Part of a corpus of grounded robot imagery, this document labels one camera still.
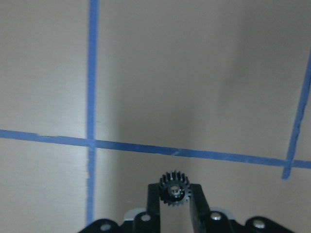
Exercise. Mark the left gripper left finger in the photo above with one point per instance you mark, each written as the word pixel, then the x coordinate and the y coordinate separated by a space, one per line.
pixel 153 208

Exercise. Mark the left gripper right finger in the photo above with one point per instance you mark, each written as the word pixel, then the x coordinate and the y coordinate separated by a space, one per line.
pixel 199 209

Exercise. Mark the black bearing gear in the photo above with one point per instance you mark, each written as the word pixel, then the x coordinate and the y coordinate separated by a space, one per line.
pixel 174 188

